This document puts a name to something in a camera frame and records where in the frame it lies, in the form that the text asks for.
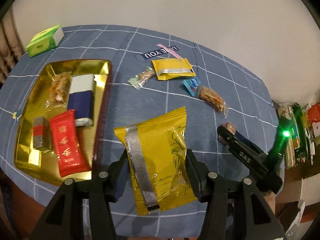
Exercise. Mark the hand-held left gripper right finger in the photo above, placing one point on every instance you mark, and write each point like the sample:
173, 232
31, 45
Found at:
195, 180

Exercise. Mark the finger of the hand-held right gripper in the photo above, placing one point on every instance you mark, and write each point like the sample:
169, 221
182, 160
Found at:
247, 142
228, 142

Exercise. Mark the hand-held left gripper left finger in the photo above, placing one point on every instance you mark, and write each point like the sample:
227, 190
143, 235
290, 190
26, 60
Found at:
120, 180

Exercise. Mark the brown cube snack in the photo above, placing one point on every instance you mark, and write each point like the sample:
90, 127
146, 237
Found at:
230, 127

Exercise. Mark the yellow snack packet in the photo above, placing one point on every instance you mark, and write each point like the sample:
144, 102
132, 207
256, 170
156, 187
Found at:
170, 67
160, 155

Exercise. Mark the clear peanut snack bag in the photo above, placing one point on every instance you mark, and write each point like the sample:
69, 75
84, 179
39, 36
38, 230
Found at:
58, 87
211, 98

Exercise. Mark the red snack packet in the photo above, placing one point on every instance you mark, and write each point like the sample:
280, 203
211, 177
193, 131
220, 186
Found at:
66, 145

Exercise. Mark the small blue candy packet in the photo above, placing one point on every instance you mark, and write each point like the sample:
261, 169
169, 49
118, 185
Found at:
191, 86

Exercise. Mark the white and navy snack packet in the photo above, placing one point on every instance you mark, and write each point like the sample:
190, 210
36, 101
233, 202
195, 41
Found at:
80, 100

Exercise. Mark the grey bar with red band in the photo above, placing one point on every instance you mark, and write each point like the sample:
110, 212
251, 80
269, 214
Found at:
41, 135

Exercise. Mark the gold tin box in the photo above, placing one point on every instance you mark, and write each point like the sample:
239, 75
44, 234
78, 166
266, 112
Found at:
25, 155

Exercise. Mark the green snack bar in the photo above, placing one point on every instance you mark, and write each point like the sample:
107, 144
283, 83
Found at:
142, 77

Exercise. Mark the person's right forearm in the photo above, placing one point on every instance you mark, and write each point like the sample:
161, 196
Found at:
268, 200

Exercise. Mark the patterned fabric pouch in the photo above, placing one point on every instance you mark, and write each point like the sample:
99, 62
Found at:
285, 111

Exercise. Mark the cluttered side shelf items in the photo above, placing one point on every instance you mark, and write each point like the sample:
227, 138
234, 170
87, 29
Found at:
302, 140

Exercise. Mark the green tissue pack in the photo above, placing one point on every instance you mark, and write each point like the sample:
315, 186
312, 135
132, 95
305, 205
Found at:
42, 42

